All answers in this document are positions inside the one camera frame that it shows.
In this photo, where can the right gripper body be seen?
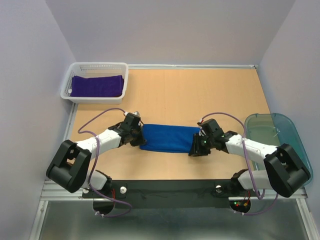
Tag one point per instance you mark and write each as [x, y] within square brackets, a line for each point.
[210, 138]

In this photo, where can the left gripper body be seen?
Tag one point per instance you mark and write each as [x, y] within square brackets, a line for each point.
[133, 132]

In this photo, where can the blue towel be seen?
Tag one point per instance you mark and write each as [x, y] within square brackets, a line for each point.
[168, 138]

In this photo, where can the purple towel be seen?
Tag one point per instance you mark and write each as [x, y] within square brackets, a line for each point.
[97, 87]

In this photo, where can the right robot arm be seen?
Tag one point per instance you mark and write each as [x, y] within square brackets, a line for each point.
[284, 171]

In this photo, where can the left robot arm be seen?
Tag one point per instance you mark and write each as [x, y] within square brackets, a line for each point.
[69, 167]

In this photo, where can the teal translucent plastic bin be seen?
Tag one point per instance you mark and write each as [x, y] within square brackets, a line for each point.
[276, 129]

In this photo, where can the white plastic mesh basket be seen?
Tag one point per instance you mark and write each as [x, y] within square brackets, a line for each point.
[94, 70]

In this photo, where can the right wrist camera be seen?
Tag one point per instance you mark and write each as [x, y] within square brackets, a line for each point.
[201, 122]

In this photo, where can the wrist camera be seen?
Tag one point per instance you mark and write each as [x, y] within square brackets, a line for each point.
[136, 113]
[201, 122]

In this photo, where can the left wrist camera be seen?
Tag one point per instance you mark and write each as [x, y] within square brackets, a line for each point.
[136, 113]

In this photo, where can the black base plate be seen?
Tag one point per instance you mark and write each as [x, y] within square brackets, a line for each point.
[175, 194]

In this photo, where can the aluminium frame rail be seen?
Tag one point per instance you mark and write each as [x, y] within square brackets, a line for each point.
[50, 190]

